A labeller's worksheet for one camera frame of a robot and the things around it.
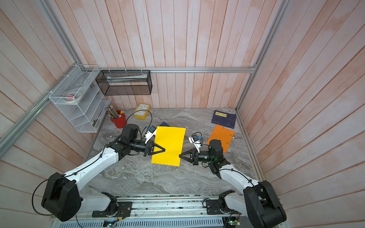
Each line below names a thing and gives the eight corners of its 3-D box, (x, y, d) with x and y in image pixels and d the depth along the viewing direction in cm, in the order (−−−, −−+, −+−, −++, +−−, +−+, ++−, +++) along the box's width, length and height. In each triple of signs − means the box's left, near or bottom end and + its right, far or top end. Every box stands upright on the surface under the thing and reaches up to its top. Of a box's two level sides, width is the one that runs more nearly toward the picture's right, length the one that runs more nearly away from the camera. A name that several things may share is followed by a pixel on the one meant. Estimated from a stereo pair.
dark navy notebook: (210, 122, 115) (211, 120, 112) (214, 111, 123) (215, 108, 121) (233, 129, 110) (234, 126, 108) (235, 116, 119) (236, 114, 117)
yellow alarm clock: (133, 119, 116) (132, 117, 113) (137, 106, 126) (136, 103, 123) (148, 119, 116) (147, 117, 113) (150, 106, 126) (150, 103, 123)
